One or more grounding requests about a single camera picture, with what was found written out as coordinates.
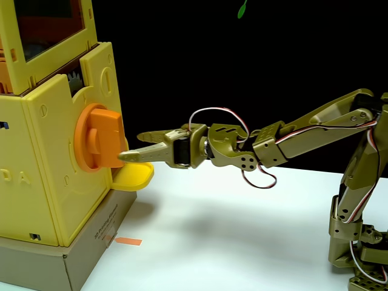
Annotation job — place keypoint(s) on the orange vending machine knob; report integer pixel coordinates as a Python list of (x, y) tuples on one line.
[(103, 136)]

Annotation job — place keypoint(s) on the yellow toy vending machine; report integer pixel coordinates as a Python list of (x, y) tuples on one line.
[(45, 151)]

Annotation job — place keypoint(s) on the yellow dispensing tray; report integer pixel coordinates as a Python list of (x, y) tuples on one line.
[(135, 177)]

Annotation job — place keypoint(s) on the orange tape strip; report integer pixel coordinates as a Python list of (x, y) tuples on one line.
[(128, 241)]

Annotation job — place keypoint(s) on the clear tape tab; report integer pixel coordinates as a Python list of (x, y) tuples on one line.
[(109, 240)]

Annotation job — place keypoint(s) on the grey plastic gear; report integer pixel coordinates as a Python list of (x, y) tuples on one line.
[(74, 81)]

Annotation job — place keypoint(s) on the brown cardboard box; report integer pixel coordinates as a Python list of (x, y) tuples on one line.
[(85, 260)]

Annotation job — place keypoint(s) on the green leaf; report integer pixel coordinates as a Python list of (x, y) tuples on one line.
[(241, 11)]

